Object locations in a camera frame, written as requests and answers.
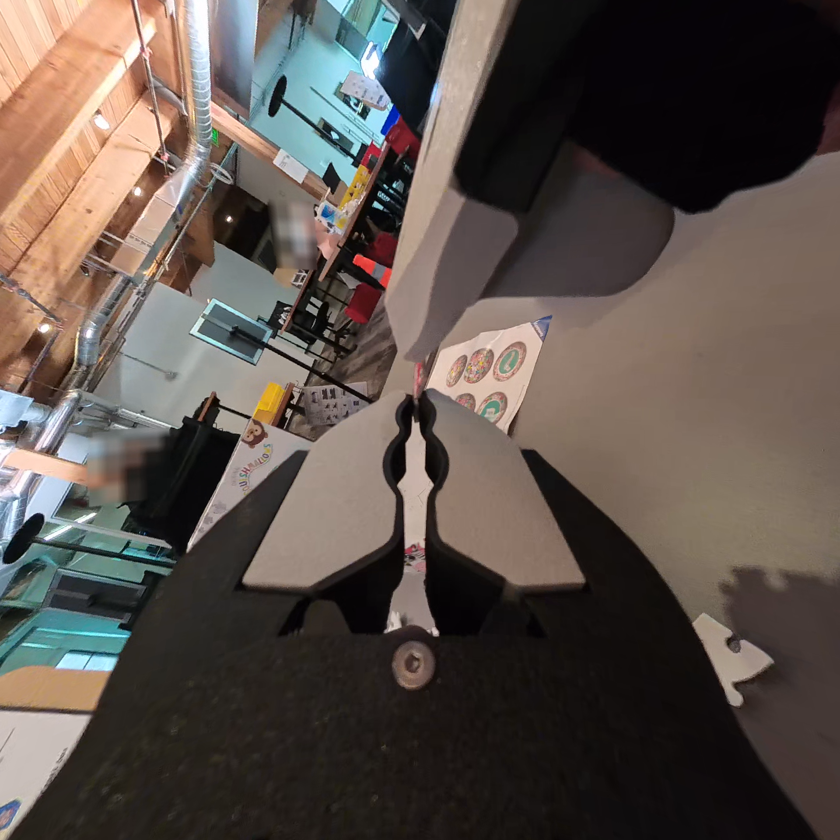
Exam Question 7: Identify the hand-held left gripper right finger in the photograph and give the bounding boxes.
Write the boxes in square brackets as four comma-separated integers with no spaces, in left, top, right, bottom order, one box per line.
[420,388,586,598]

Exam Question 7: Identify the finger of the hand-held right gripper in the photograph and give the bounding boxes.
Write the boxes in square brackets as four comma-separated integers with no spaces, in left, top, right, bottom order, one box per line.
[384,0,521,365]

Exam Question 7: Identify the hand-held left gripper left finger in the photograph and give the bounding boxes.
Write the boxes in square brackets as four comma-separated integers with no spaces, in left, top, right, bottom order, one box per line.
[241,390,416,595]

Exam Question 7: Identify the puzzle instruction sheet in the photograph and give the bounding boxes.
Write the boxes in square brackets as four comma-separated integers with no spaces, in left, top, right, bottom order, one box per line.
[430,316,553,435]

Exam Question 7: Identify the red chair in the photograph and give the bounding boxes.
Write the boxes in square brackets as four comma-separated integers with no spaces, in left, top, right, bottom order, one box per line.
[344,284,388,327]

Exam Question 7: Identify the yellow bin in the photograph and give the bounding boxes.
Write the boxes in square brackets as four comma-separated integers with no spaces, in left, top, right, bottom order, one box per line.
[258,382,298,429]

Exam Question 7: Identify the white cardboard box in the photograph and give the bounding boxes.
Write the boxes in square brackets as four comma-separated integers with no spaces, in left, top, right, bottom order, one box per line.
[0,666,110,836]

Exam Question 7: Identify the silver air duct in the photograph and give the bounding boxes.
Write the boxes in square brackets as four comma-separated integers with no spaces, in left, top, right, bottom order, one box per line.
[0,0,215,526]

